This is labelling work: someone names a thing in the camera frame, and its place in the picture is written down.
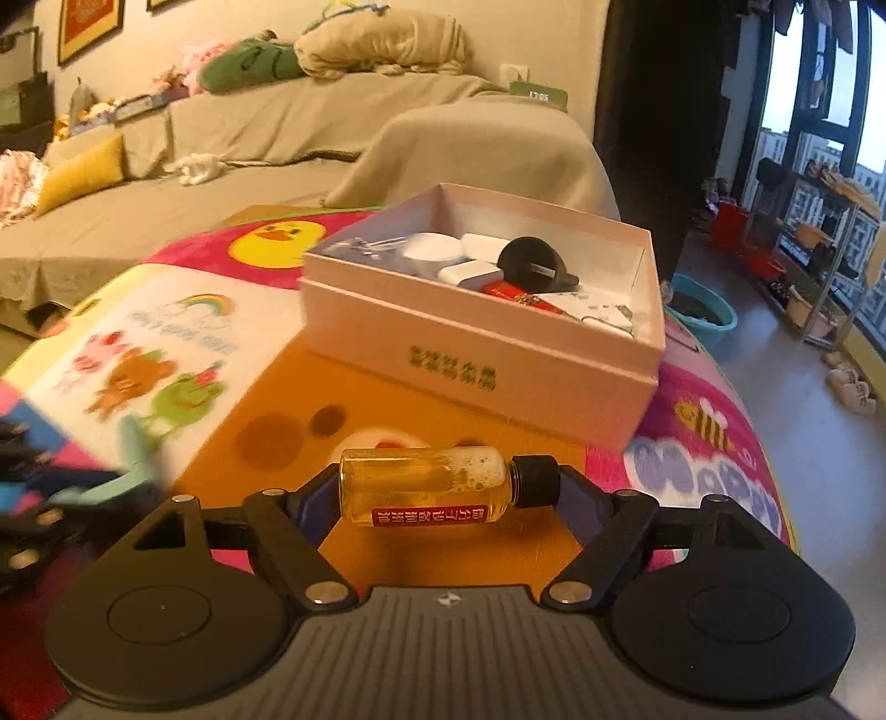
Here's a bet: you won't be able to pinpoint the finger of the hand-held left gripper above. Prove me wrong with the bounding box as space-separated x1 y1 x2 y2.
0 412 137 501
0 502 163 598

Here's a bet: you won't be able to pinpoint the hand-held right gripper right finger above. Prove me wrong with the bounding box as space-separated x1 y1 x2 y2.
543 465 763 611

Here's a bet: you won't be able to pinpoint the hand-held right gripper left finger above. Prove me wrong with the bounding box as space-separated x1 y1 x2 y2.
131 465 361 611

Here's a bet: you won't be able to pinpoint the light blue plastic gadget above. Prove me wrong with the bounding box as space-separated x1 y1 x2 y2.
54 414 168 508

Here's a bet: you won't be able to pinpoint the amber bottle with black cap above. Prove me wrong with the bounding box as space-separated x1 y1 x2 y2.
338 446 561 529

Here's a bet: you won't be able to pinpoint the pink cardboard box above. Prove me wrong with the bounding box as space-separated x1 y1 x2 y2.
299 181 669 459

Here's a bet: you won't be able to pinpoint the white dotted card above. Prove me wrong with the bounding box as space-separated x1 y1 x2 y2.
552 289 635 323

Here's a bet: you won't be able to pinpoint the red lighter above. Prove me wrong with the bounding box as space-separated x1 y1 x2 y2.
480 280 556 314

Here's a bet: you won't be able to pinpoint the white cube charger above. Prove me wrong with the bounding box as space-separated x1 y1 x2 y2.
436 259 501 290

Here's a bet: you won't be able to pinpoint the white charger plug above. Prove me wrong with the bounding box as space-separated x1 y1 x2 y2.
460 233 514 264

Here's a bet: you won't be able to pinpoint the colourful printed mat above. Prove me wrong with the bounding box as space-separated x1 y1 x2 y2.
0 204 801 720

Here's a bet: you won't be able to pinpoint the teal basin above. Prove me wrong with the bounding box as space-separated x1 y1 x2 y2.
667 272 739 356

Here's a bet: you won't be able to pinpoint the black round plastic object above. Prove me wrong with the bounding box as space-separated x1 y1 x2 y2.
497 235 581 293

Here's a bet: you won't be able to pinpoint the white round container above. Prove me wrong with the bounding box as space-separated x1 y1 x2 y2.
403 234 463 279

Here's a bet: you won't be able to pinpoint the beige slippers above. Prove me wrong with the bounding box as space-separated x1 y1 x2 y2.
822 349 882 418

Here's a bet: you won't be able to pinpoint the pink floral cloth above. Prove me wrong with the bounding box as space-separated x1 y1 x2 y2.
0 148 47 227

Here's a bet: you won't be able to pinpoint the yellow pillow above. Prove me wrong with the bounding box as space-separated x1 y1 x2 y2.
33 132 130 220

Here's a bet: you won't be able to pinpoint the red bucket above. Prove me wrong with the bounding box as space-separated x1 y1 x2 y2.
712 200 753 251

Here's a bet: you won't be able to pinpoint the white knotted cloth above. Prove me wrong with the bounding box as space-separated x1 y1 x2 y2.
172 151 227 187

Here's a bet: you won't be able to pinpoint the metal shelf rack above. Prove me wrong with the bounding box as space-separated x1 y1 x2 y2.
753 158 886 348

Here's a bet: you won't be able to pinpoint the beige covered sofa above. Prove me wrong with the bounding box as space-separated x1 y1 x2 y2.
0 69 622 342

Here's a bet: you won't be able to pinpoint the green card box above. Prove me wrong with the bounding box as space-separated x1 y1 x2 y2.
508 79 570 116

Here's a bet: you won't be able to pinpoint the green pillow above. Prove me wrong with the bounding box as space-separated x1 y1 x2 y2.
197 37 307 96

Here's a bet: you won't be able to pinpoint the bundled beige blanket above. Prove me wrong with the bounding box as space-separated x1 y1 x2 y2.
293 9 476 81

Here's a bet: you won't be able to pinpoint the black framed window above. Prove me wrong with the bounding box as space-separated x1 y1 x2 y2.
720 0 886 361

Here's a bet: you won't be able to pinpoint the framed wall picture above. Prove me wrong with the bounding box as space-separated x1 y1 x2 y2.
56 0 126 68

